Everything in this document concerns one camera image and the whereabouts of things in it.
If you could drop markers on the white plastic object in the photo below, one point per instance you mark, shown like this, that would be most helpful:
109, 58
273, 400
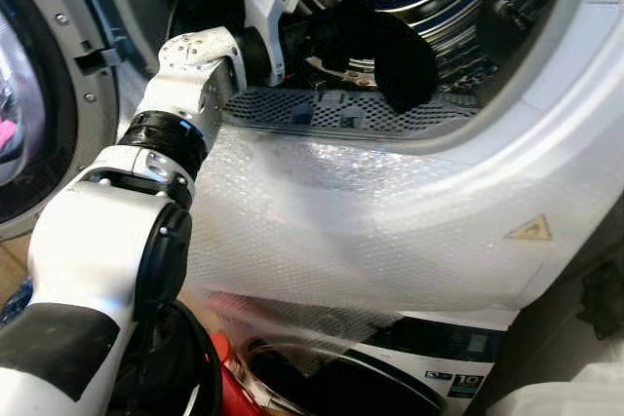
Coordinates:
565, 397

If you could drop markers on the black round washer door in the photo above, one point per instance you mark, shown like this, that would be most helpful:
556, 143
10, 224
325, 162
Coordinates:
341, 387

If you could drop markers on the yellow triangle warning sticker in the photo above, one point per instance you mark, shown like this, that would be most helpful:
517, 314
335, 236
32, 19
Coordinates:
531, 231

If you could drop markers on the grey dryer door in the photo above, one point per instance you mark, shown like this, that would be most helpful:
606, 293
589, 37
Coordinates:
68, 46

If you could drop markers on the grey perforated lint filter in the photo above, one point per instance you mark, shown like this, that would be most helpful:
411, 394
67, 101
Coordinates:
341, 114

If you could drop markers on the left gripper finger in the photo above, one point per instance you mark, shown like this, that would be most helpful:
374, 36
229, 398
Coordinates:
405, 60
353, 26

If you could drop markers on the clear bubble wrap sheet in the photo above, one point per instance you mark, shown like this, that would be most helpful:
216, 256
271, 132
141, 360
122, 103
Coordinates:
341, 231

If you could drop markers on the red plastic container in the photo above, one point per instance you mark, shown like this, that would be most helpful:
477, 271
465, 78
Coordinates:
229, 387

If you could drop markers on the dark wall bracket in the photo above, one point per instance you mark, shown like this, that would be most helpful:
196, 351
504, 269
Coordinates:
603, 299

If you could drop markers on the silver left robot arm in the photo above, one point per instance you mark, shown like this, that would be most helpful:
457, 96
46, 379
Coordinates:
97, 250

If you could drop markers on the white tumble dryer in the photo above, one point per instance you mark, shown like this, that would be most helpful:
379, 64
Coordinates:
546, 124

